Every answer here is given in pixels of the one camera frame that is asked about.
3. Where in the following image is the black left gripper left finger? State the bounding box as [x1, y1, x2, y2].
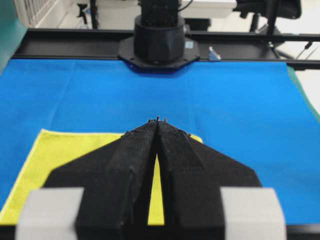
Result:
[15, 119, 159, 240]

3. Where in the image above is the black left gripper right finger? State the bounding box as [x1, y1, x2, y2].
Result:
[155, 119, 287, 240]

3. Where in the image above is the yellow-green microfiber towel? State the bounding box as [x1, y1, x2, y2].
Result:
[0, 128, 203, 226]

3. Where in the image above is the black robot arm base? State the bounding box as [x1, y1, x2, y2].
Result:
[118, 0, 200, 72]

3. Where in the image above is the blue table cloth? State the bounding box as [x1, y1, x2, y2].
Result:
[0, 59, 320, 225]

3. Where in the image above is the black tripod stand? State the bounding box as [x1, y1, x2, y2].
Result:
[75, 0, 99, 30]

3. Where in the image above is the black office chair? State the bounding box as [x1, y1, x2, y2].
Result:
[232, 0, 302, 34]

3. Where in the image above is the black aluminium table rail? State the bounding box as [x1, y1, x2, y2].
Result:
[13, 29, 320, 71]

